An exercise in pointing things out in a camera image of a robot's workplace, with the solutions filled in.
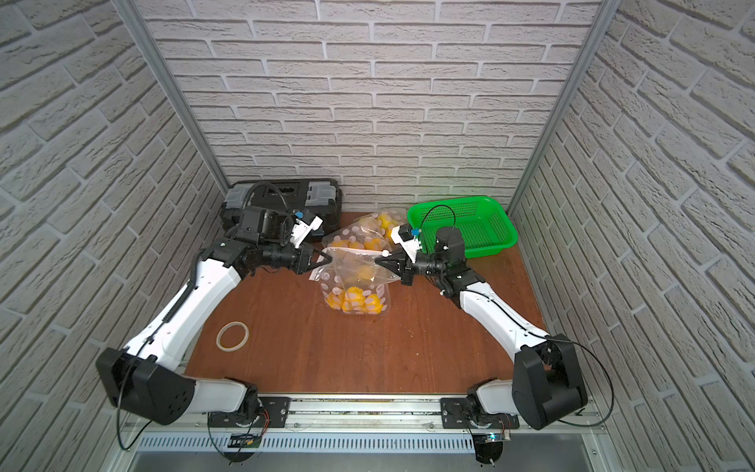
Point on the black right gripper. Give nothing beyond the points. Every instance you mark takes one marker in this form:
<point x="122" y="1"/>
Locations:
<point x="401" y="262"/>

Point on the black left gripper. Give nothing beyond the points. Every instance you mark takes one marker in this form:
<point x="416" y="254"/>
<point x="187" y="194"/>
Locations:
<point x="303" y="260"/>

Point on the dotted zip bag with pears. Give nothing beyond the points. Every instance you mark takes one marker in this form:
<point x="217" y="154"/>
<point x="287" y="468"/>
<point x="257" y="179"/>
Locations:
<point x="348" y="283"/>

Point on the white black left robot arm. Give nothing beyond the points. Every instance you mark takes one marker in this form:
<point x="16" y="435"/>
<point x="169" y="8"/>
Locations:
<point x="141" y="378"/>

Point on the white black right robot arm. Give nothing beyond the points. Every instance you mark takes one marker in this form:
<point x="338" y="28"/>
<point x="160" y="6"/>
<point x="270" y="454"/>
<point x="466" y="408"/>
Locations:
<point x="547" y="383"/>

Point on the clear zip bag with pears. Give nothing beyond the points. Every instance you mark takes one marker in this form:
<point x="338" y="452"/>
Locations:
<point x="370" y="232"/>

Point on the green plastic basket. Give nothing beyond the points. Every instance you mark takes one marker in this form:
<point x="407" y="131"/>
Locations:
<point x="485" y="227"/>

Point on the clear tape roll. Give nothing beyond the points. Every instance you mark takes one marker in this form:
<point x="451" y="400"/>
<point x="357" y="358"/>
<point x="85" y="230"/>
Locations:
<point x="232" y="337"/>

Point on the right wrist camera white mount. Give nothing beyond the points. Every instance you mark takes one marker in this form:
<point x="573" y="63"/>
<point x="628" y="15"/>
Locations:
<point x="408" y="239"/>

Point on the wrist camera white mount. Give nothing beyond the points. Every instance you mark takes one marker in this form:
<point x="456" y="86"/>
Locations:
<point x="408" y="239"/>
<point x="305" y="222"/>

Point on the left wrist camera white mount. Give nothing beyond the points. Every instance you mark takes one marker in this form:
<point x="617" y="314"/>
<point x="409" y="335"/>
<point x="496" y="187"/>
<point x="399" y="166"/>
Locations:
<point x="305" y="222"/>

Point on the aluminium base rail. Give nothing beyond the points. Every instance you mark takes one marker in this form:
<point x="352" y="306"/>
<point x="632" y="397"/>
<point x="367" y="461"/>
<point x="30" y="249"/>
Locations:
<point x="356" y="424"/>

